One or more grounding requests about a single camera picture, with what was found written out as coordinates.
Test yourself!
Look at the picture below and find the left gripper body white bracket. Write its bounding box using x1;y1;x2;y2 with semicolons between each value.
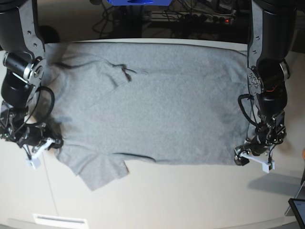
234;142;275;172

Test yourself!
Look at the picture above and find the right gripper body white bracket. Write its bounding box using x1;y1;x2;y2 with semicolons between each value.
25;123;54;169

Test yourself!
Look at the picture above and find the grey T-shirt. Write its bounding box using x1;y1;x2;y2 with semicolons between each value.
42;42;248;191

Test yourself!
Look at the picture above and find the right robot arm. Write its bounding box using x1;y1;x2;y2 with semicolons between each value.
0;0;63;169

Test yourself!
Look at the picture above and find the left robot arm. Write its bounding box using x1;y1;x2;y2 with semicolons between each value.
234;0;299;173

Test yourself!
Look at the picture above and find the white label strip on table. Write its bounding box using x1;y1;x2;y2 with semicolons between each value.
33;214;88;227

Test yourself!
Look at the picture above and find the power strip with red light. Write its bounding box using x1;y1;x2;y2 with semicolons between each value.
192;13;234;25

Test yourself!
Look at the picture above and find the tablet with black frame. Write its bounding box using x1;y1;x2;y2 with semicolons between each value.
288;198;305;229

